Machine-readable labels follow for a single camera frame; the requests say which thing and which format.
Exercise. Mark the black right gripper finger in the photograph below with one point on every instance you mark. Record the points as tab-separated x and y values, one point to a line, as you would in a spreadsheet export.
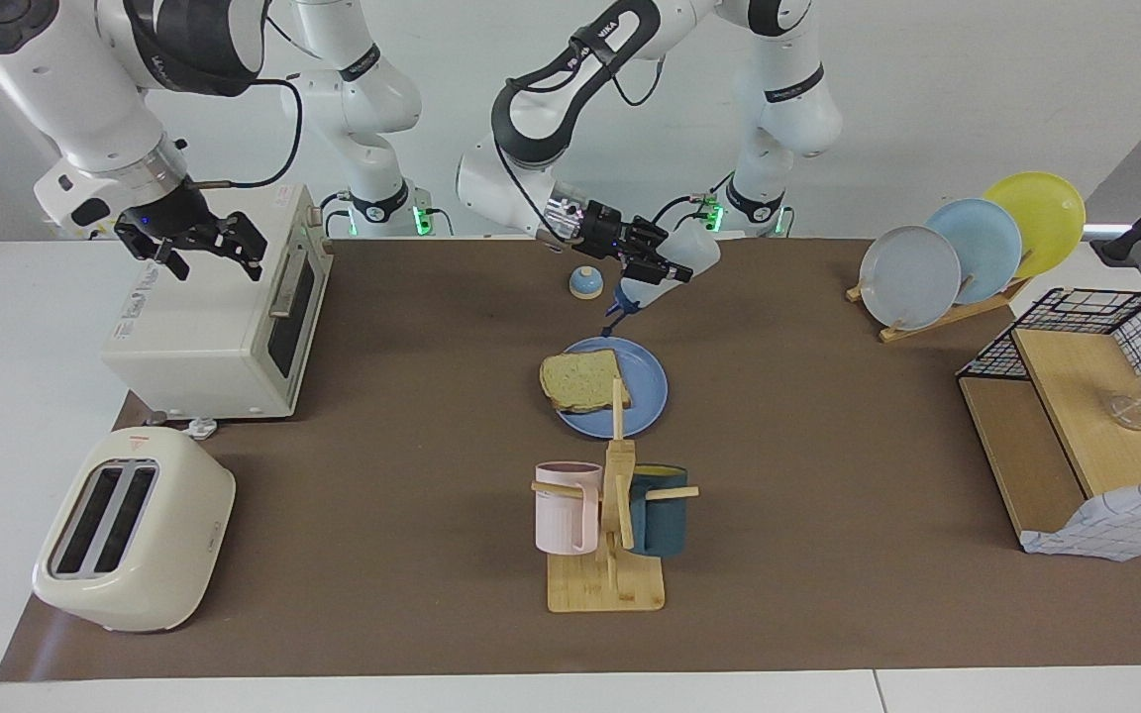
242	238
159	253

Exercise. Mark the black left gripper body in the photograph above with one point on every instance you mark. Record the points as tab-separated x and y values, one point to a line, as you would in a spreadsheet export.
602	228

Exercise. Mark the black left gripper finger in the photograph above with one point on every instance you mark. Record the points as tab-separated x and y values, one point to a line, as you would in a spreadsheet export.
650	235
655	267

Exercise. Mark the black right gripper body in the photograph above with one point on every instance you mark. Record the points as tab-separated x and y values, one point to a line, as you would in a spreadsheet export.
164	218

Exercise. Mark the clear squeeze bottle blue cap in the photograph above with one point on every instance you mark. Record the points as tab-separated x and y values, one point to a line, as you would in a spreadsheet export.
699	248

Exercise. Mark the toasted bread slice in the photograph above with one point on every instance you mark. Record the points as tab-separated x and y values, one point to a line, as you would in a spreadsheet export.
580	381

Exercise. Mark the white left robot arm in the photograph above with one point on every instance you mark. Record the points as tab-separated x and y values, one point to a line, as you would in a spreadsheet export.
778	109

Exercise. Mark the blue round plate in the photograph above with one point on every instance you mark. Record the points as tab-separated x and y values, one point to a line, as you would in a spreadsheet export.
645	391

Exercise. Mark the grey plate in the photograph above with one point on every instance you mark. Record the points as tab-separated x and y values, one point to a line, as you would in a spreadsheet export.
907	279

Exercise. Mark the wooden plate rack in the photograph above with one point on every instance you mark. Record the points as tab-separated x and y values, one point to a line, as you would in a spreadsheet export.
957	315

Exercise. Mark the light blue plate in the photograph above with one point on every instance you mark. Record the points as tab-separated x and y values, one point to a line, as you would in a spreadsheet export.
986	238

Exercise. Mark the yellow plate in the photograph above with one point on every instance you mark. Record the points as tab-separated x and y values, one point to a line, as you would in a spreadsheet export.
1051	218

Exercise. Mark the white toaster oven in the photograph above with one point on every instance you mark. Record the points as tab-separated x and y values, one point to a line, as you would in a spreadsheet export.
204	327

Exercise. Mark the dark teal mug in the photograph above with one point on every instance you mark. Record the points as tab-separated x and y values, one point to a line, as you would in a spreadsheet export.
658	520

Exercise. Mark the pink mug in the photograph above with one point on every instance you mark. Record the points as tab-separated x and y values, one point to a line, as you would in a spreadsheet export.
561	515

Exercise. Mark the cream two-slot toaster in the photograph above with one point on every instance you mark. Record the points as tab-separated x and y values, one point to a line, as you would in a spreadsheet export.
164	535

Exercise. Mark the brown table mat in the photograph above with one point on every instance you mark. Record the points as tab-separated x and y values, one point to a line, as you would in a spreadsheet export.
382	495

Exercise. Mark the wooden mug tree stand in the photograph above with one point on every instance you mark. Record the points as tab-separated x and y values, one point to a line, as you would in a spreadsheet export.
605	589

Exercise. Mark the clear glass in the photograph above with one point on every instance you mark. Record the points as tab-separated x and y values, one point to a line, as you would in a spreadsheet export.
1130	411

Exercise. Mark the white checkered cloth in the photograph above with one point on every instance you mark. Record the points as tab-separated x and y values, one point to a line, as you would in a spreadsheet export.
1105	520

